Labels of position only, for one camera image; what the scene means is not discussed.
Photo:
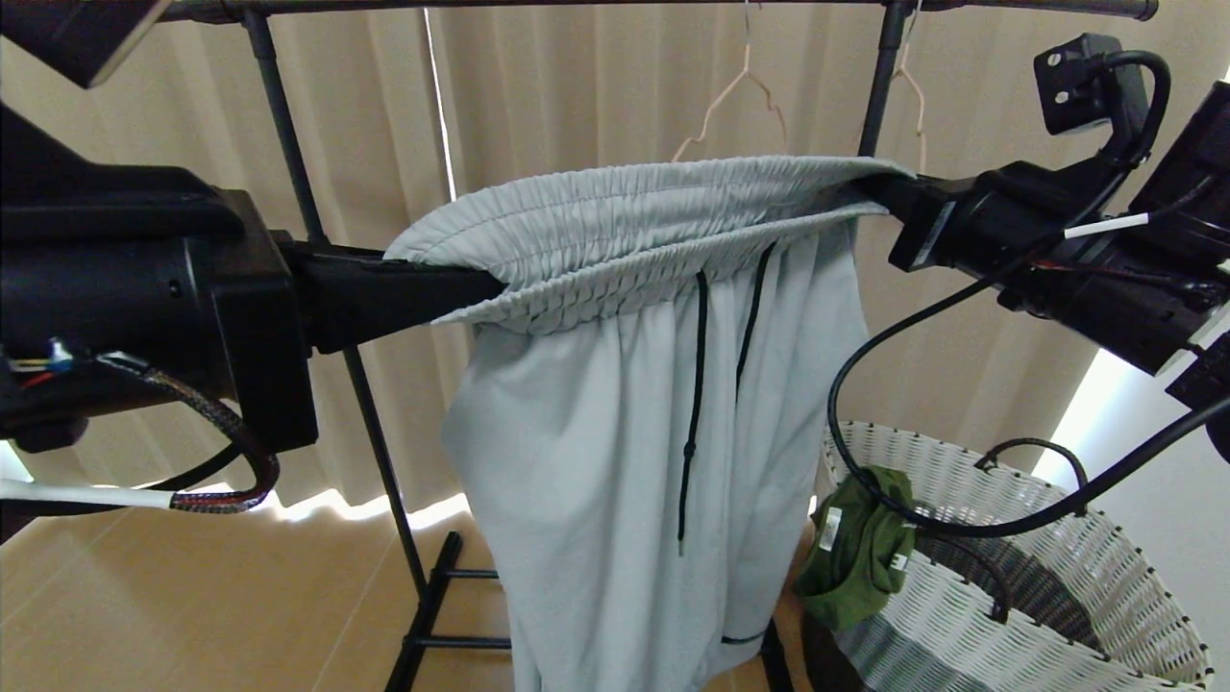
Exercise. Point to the green garment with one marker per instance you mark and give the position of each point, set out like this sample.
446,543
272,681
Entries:
855,557

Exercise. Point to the pink clothes hanger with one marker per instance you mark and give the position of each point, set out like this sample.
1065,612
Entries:
746,48
923,135

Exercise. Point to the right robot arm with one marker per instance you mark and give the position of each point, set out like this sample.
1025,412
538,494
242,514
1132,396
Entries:
1192,163

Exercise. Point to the pale grey shorts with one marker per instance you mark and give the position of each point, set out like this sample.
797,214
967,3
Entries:
596,461

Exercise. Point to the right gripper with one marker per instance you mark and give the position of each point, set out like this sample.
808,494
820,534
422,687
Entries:
1019,211

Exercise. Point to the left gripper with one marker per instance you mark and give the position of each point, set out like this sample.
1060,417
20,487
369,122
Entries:
259,336

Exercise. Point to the beige curtain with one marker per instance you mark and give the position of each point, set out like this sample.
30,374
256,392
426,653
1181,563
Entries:
577,86

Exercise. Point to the black clothes rack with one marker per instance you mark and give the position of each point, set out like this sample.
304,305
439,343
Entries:
293,144

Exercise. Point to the white laundry basket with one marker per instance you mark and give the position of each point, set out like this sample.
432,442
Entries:
961,625

